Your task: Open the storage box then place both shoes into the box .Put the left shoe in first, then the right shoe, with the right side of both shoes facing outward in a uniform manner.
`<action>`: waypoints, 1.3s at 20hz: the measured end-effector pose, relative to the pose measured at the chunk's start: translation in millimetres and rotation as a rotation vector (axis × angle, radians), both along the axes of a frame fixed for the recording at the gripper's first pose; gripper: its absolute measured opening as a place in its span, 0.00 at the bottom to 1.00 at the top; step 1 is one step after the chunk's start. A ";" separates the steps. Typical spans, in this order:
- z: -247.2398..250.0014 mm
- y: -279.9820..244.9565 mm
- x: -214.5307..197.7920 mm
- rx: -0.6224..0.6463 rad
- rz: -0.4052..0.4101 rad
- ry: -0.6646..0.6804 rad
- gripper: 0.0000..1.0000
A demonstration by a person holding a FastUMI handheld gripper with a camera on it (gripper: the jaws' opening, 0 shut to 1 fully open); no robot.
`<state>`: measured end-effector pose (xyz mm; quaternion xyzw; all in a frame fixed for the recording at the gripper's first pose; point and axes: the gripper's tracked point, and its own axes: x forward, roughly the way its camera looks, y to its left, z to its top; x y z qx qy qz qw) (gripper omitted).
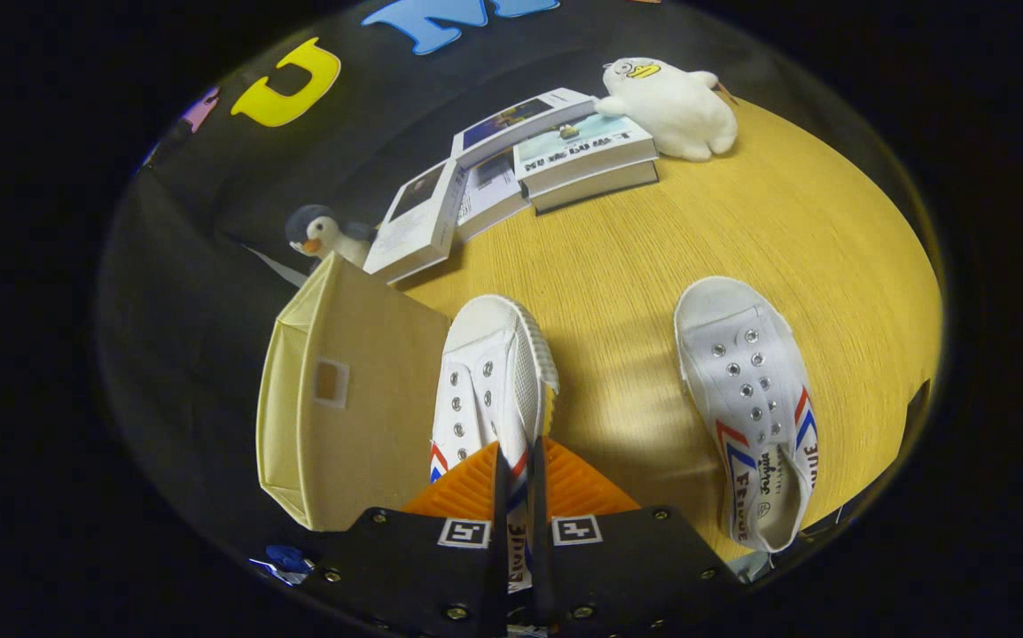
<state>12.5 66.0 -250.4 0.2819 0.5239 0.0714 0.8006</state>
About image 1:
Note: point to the portrait cover book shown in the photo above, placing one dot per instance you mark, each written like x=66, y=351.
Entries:
x=414, y=221

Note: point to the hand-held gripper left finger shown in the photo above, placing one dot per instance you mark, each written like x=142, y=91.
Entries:
x=500, y=532

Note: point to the blue lit screen device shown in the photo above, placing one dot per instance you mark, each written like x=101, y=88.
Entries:
x=285, y=560

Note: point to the white canvas shoe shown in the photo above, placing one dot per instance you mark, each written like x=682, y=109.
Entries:
x=742, y=381
x=489, y=372

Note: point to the white duck plush toy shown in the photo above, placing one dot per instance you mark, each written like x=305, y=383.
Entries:
x=680, y=106

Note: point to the blue picture cover book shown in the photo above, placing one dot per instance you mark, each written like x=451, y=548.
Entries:
x=511, y=120

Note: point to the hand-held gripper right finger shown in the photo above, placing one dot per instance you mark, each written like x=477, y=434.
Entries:
x=538, y=532

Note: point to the teal cover book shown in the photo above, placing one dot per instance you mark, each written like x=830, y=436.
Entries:
x=582, y=146

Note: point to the beige fabric storage box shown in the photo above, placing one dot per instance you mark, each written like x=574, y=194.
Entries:
x=370, y=399

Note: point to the plain thick book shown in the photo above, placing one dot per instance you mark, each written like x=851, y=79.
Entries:
x=600, y=188

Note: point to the white text cover book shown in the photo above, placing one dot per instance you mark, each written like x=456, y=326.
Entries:
x=489, y=195

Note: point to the penguin plush toy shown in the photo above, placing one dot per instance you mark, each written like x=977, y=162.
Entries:
x=321, y=232

